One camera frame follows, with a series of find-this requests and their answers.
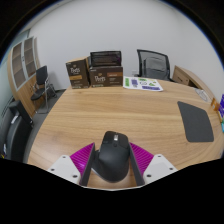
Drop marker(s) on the open black box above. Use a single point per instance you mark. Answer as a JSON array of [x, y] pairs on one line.
[[106, 58]]

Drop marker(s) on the white printed sticker sheet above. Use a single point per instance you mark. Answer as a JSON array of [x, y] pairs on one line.
[[141, 83]]

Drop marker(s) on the dark grey mouse pad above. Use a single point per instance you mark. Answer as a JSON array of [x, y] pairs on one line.
[[196, 122]]

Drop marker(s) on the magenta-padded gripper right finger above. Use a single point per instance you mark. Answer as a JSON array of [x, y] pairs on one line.
[[160, 165]]

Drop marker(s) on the wooden side desk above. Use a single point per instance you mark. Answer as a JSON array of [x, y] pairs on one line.
[[186, 77]]

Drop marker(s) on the black visitor chair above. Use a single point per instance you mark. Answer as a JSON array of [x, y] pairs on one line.
[[41, 76]]

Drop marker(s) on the black mesh office chair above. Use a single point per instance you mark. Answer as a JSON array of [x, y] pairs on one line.
[[142, 63]]

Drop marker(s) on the small orange box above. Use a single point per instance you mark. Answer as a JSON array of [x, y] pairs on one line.
[[215, 105]]

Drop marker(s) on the wide brown cardboard box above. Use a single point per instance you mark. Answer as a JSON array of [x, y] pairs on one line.
[[106, 76]]

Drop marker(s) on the tall brown cardboard box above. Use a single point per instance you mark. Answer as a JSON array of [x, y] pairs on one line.
[[77, 74]]

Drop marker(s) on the wooden shelf unit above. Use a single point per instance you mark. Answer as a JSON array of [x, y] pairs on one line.
[[20, 83]]

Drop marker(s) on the black computer mouse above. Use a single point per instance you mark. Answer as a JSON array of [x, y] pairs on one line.
[[112, 156]]

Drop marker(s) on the grey backpack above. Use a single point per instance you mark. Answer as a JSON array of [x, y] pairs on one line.
[[156, 68]]

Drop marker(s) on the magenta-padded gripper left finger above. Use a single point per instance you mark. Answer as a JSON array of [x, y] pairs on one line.
[[61, 165]]

